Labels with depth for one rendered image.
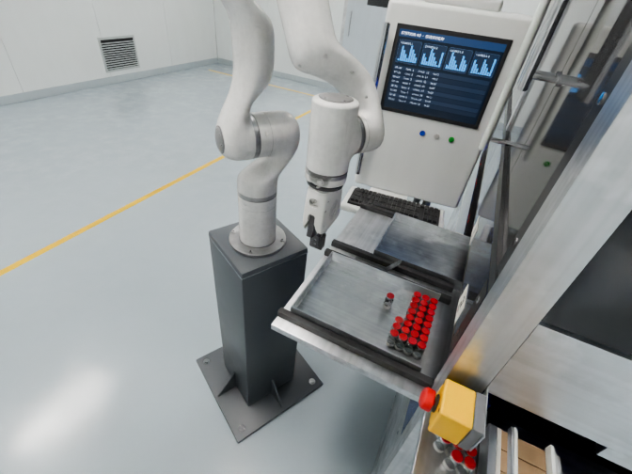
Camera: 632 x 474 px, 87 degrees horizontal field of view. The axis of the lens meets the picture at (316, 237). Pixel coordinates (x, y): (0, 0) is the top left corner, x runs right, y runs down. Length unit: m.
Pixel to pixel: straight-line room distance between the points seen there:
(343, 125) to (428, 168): 1.02
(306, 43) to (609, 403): 0.74
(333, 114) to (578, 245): 0.39
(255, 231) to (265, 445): 0.98
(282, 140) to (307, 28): 0.36
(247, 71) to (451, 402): 0.80
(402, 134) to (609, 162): 1.14
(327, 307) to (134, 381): 1.21
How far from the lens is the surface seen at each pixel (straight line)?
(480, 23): 1.46
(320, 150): 0.61
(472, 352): 0.66
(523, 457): 0.82
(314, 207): 0.67
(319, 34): 0.65
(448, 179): 1.60
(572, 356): 0.65
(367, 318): 0.92
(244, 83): 0.88
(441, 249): 1.23
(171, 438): 1.74
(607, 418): 0.75
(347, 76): 0.68
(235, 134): 0.88
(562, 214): 0.50
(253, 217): 1.02
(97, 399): 1.92
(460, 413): 0.67
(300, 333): 0.86
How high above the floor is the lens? 1.58
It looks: 38 degrees down
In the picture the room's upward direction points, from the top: 7 degrees clockwise
